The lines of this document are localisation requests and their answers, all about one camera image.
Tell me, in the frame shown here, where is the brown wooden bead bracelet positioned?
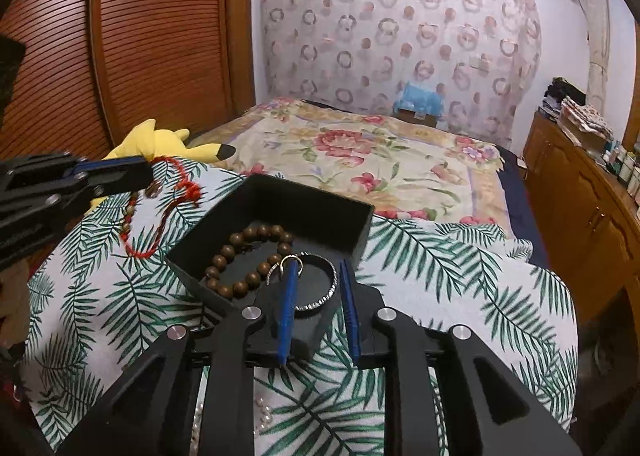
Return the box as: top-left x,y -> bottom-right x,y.
202,223 -> 296,303

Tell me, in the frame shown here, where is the ring patterned curtain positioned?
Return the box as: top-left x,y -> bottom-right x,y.
259,0 -> 544,149

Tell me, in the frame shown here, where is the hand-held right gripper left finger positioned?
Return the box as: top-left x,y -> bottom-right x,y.
59,260 -> 302,456

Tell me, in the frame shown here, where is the dark blue mattress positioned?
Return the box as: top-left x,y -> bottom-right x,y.
494,145 -> 552,269

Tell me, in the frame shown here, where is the palm leaf printed cloth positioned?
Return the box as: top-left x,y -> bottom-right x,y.
22,160 -> 581,456

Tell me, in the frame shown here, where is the silver bangle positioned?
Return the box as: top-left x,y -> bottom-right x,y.
266,252 -> 338,313

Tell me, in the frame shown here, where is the red bead necklace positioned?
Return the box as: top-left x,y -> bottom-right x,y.
121,155 -> 204,258

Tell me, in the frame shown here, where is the wooden slatted wardrobe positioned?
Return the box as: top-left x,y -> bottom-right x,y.
0,0 -> 257,163

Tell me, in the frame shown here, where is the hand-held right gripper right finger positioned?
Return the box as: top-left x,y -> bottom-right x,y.
340,258 -> 583,456

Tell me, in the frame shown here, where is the black jewelry box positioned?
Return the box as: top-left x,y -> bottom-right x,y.
165,173 -> 376,358

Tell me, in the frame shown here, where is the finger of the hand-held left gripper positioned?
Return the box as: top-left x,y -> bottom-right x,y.
0,181 -> 108,249
0,151 -> 154,197

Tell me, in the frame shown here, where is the blue plastic bag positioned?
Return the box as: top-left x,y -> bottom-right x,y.
394,81 -> 447,118

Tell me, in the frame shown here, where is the yellow plush toy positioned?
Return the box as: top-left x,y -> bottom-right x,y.
102,118 -> 237,168

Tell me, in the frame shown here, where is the floral blanket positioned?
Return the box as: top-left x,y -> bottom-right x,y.
189,98 -> 512,240

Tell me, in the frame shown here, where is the wooden cabinet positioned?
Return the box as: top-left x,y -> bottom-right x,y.
522,111 -> 640,332

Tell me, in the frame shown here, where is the white pearl necklace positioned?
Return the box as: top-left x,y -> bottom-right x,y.
192,385 -> 282,439

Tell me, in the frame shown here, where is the cardboard box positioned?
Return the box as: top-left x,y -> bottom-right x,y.
397,108 -> 442,128

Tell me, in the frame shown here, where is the wrapped wall pipe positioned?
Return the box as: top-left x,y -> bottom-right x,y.
574,0 -> 610,104

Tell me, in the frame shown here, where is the wooden bead string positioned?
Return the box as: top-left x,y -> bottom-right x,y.
119,190 -> 142,239

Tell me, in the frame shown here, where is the row of small bottles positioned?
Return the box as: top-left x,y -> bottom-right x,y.
598,140 -> 640,199

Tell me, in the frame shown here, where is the stack of folded clothes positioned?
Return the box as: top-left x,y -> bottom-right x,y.
537,78 -> 616,149

